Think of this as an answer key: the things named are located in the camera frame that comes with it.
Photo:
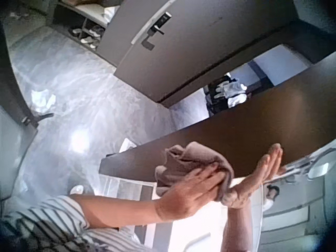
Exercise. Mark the person's left hand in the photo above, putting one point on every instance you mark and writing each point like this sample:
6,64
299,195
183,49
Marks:
181,199

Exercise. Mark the person's right hand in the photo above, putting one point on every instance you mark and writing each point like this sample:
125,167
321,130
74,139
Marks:
252,181

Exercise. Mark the person's right fingers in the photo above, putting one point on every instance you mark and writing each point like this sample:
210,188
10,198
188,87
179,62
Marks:
270,160

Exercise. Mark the person's left fingers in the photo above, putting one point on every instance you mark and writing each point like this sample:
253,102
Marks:
210,181

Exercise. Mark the grey brown cleaning cloth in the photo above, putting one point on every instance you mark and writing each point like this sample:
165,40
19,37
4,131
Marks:
181,160

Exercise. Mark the dark brown cabinet door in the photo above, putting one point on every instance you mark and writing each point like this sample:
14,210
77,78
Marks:
236,136

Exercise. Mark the rack with hanging clothes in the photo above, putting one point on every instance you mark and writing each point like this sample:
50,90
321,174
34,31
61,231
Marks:
228,94

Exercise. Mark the white box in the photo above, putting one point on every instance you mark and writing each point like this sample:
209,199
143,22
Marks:
128,145

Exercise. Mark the grey brown room door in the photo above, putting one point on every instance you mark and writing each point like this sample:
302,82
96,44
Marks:
199,47

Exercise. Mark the white round object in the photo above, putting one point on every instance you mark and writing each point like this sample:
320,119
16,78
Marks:
76,190

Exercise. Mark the white crumpled bag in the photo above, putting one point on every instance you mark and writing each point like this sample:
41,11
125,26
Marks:
43,99

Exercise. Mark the shoe shelf with shoes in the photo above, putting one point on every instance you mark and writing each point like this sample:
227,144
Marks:
86,26

